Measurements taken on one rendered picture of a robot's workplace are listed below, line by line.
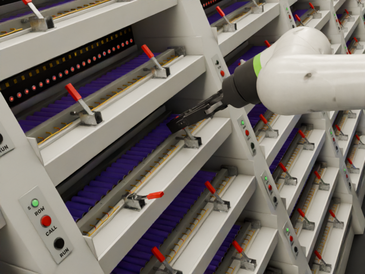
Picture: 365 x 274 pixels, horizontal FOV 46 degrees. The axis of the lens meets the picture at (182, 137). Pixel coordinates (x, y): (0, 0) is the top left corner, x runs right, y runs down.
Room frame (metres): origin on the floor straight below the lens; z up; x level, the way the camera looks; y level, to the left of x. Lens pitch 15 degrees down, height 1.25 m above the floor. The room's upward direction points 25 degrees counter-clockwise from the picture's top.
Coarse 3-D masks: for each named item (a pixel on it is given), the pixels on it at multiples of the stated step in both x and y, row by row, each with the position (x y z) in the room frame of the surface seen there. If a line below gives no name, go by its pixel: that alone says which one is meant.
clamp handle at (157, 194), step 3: (135, 192) 0.81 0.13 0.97; (153, 192) 0.79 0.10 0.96; (156, 192) 0.78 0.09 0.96; (159, 192) 0.77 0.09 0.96; (162, 192) 0.77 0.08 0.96; (135, 195) 0.81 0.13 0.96; (147, 195) 0.79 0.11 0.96; (150, 195) 0.78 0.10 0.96; (153, 195) 0.77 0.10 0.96; (156, 195) 0.77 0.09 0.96; (159, 195) 0.76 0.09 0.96; (162, 195) 0.77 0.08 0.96; (135, 198) 0.81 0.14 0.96; (138, 198) 0.80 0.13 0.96; (141, 198) 0.79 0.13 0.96; (144, 198) 0.79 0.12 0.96; (147, 198) 0.78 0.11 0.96; (150, 198) 0.78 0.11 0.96; (153, 198) 0.77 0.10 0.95
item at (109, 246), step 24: (144, 120) 1.15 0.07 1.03; (216, 120) 1.15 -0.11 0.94; (120, 144) 1.05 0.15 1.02; (216, 144) 1.07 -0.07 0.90; (168, 168) 0.94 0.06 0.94; (192, 168) 0.96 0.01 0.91; (144, 192) 0.86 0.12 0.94; (168, 192) 0.87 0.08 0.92; (120, 216) 0.79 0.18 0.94; (144, 216) 0.79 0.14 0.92; (96, 240) 0.73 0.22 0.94; (120, 240) 0.73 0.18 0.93
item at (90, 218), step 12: (180, 132) 1.07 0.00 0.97; (168, 144) 1.02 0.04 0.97; (156, 156) 0.97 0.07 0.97; (168, 156) 0.98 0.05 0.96; (144, 168) 0.93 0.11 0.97; (156, 168) 0.94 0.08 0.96; (132, 180) 0.89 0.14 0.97; (144, 180) 0.89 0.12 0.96; (120, 192) 0.85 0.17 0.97; (132, 192) 0.85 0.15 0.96; (96, 204) 0.81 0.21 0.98; (108, 204) 0.81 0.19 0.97; (84, 216) 0.78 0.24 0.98; (96, 216) 0.78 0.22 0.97; (108, 216) 0.78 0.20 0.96; (84, 228) 0.75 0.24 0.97; (96, 228) 0.75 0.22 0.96
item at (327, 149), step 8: (232, 0) 1.82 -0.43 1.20; (280, 0) 1.73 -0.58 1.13; (280, 8) 1.71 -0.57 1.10; (288, 8) 1.77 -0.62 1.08; (280, 16) 1.72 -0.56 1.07; (272, 24) 1.75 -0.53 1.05; (280, 24) 1.73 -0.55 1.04; (288, 24) 1.72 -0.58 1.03; (256, 32) 1.79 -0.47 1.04; (264, 32) 1.77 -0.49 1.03; (272, 32) 1.75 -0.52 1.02; (280, 32) 1.73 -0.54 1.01; (248, 40) 1.82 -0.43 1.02; (320, 112) 1.72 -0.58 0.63; (328, 120) 1.77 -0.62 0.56; (328, 128) 1.74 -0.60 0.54; (328, 136) 1.71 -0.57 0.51; (328, 144) 1.72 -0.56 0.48; (320, 152) 1.74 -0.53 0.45; (328, 152) 1.72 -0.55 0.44; (344, 176) 1.73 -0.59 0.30; (336, 184) 1.73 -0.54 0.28; (344, 184) 1.71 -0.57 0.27; (352, 184) 1.78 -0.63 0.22; (344, 192) 1.72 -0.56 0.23; (352, 192) 1.75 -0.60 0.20; (352, 208) 1.71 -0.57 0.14; (360, 208) 1.78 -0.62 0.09; (352, 216) 1.72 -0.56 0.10; (360, 216) 1.74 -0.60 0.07; (352, 224) 1.73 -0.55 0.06; (360, 224) 1.72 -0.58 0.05; (360, 232) 1.72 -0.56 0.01
